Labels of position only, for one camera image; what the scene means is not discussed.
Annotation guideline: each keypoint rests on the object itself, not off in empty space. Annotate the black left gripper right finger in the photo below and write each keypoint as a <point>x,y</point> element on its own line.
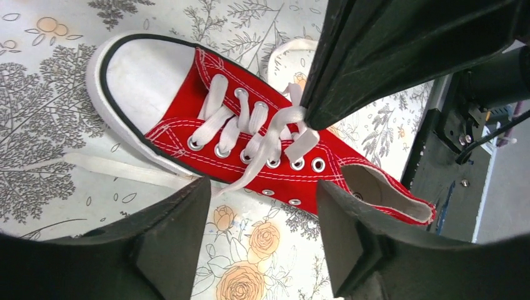
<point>371,255</point>

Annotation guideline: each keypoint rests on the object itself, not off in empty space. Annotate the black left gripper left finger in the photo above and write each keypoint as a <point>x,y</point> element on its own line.
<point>151,254</point>

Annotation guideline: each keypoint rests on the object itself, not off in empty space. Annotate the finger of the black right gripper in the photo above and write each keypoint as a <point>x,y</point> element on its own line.
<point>371,49</point>

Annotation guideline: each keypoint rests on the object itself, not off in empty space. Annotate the red canvas sneaker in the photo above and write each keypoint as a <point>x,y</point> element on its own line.
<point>186,108</point>

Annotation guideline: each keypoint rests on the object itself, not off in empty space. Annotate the floral patterned table mat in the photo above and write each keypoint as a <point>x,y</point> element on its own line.
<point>45,112</point>

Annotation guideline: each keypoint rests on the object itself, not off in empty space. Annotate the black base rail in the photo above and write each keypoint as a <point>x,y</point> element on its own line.
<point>455,190</point>

